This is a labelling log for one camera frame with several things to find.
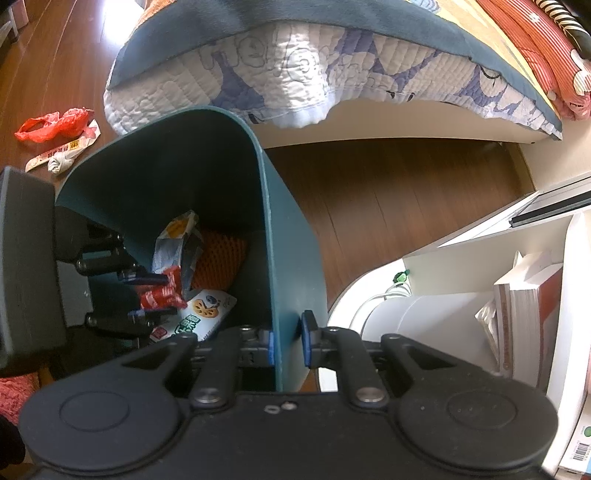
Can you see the silver snack wrapper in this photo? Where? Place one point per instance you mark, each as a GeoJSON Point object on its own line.
{"type": "Point", "coordinates": [171, 244]}

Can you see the small red wrapper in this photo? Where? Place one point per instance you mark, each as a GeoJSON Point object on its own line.
{"type": "Point", "coordinates": [159, 295]}

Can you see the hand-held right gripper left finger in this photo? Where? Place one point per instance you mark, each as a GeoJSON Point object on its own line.
{"type": "Point", "coordinates": [272, 348]}

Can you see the white cylindrical appliance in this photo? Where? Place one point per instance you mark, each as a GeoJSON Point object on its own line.
{"type": "Point", "coordinates": [429, 318]}

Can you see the orange foam fruit net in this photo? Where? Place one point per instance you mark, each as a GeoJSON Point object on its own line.
{"type": "Point", "coordinates": [221, 258]}

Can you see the cream bed frame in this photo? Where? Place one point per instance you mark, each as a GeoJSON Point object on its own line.
{"type": "Point", "coordinates": [392, 120]}

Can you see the dark teal trash bin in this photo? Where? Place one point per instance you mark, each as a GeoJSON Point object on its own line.
{"type": "Point", "coordinates": [277, 230]}

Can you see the black striped cloth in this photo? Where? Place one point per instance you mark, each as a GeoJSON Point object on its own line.
{"type": "Point", "coordinates": [570, 18]}

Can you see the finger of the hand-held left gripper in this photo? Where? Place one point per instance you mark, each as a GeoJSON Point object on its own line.
{"type": "Point", "coordinates": [106, 264]}
{"type": "Point", "coordinates": [120, 322]}

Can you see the red cover book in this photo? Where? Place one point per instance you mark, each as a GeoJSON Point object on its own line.
{"type": "Point", "coordinates": [545, 323]}

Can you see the folded red floral quilt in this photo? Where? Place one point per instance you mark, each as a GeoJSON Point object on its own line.
{"type": "Point", "coordinates": [531, 46]}

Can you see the white biscuit packet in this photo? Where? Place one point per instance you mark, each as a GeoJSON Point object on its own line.
{"type": "Point", "coordinates": [203, 309]}

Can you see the white blue quilted bedspread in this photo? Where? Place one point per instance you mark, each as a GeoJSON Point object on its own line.
{"type": "Point", "coordinates": [184, 78]}

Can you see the clear plastic bag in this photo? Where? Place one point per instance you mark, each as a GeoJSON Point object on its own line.
{"type": "Point", "coordinates": [489, 332]}

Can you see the long strip snack wrapper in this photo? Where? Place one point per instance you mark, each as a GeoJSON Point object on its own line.
{"type": "Point", "coordinates": [85, 137]}

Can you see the green plug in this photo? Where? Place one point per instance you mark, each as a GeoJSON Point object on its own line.
{"type": "Point", "coordinates": [400, 277]}

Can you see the red knitted cloth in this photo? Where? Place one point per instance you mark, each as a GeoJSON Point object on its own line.
{"type": "Point", "coordinates": [18, 394]}

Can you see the red plastic bag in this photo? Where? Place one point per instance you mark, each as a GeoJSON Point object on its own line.
{"type": "Point", "coordinates": [60, 122]}

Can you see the white barcode book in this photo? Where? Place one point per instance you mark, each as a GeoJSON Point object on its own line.
{"type": "Point", "coordinates": [577, 443]}

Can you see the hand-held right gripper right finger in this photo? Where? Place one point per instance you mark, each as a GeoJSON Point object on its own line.
{"type": "Point", "coordinates": [307, 339]}

